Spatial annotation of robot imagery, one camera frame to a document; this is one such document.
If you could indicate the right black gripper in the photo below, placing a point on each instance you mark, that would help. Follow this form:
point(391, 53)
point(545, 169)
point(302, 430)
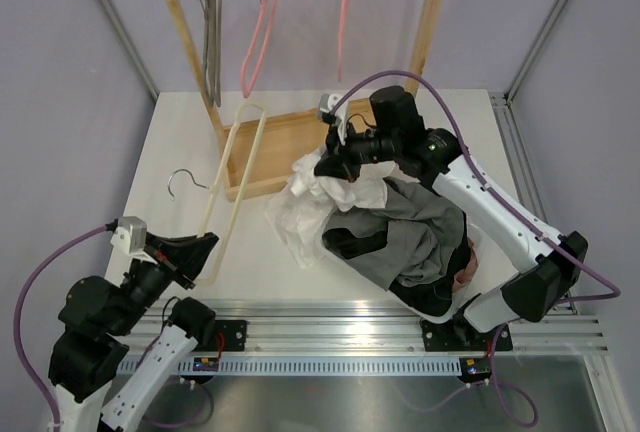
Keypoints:
point(334, 165)

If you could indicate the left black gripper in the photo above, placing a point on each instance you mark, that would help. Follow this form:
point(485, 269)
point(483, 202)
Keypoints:
point(178, 256)

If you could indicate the white ruffled skirt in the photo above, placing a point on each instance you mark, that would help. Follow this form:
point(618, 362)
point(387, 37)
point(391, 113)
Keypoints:
point(299, 213)

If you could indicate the pink velvet hanger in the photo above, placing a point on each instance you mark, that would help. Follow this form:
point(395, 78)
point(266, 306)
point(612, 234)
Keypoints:
point(256, 52)
point(341, 37)

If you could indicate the grey pleated skirt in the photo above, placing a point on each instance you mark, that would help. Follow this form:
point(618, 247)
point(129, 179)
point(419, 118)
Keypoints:
point(415, 232)

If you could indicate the large black skirt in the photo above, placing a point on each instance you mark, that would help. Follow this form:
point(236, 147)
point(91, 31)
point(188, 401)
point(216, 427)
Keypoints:
point(440, 277)

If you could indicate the pink pleated skirt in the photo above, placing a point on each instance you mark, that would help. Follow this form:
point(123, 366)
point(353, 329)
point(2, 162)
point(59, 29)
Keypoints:
point(465, 276)

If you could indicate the grey metal hanger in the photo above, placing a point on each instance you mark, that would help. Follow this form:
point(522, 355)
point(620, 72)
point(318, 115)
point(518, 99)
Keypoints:
point(205, 42)
point(215, 42)

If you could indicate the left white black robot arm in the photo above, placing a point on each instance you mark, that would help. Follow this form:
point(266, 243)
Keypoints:
point(97, 314)

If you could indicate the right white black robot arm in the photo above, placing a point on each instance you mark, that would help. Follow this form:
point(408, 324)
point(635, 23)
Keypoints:
point(547, 262)

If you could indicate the wooden clothes rack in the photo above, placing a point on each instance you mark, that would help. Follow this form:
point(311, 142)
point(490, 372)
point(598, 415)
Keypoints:
point(260, 158)

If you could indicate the white perforated plastic basket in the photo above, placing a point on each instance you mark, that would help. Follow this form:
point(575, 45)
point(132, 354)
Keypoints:
point(412, 262)

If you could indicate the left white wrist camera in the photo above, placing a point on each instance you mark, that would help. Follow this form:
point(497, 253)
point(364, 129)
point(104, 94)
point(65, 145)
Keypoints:
point(129, 238)

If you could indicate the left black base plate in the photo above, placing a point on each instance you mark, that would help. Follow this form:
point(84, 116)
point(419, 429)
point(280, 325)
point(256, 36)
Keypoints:
point(229, 335)

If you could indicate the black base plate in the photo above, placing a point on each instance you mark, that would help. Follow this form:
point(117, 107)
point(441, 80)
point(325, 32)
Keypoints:
point(229, 335)
point(455, 336)

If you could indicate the aluminium mounting rail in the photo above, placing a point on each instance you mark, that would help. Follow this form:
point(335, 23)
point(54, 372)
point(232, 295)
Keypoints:
point(383, 328)

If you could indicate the white slotted cable duct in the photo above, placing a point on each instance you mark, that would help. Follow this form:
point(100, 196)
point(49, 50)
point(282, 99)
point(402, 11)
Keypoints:
point(237, 366)

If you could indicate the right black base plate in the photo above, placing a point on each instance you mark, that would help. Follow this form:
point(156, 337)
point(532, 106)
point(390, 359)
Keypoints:
point(455, 336)

